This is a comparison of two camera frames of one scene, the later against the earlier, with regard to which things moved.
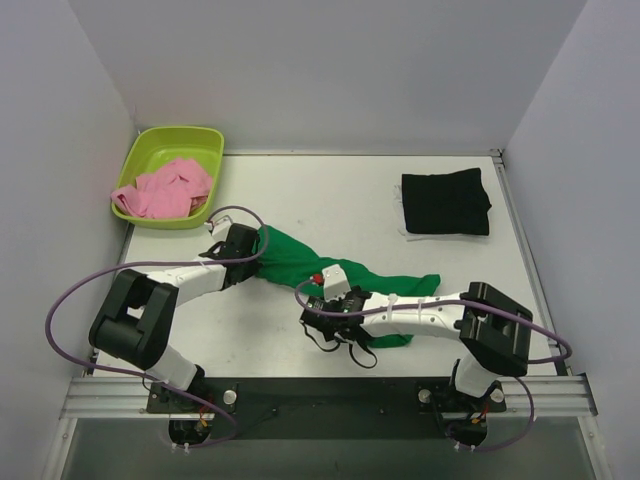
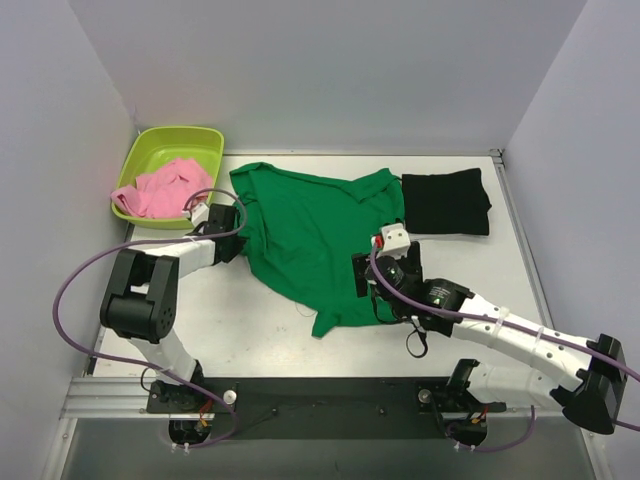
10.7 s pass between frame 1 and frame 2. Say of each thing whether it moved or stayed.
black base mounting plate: stayed
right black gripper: moved
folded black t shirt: stayed
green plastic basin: stayed
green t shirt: moved
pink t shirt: stayed
